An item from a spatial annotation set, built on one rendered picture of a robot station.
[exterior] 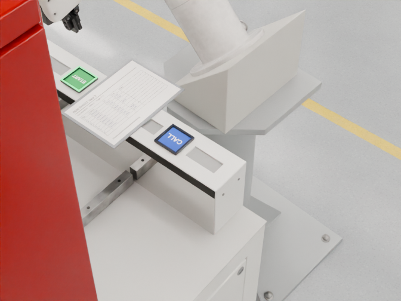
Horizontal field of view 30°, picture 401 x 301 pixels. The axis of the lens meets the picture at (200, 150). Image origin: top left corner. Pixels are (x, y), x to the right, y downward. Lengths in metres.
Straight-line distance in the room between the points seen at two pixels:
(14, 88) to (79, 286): 0.21
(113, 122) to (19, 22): 1.11
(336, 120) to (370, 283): 0.70
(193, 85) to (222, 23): 0.15
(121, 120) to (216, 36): 0.30
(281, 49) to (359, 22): 1.64
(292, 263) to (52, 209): 1.97
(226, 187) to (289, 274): 1.03
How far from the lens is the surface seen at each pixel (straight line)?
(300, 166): 2.68
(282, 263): 2.41
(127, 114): 1.50
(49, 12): 1.39
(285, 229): 2.49
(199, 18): 1.63
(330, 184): 2.64
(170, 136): 1.45
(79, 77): 1.58
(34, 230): 0.48
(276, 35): 1.61
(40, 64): 0.40
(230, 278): 1.51
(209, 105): 1.63
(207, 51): 1.64
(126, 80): 1.56
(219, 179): 1.39
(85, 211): 1.49
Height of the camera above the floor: 2.04
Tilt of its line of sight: 49 degrees down
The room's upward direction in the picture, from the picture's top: straight up
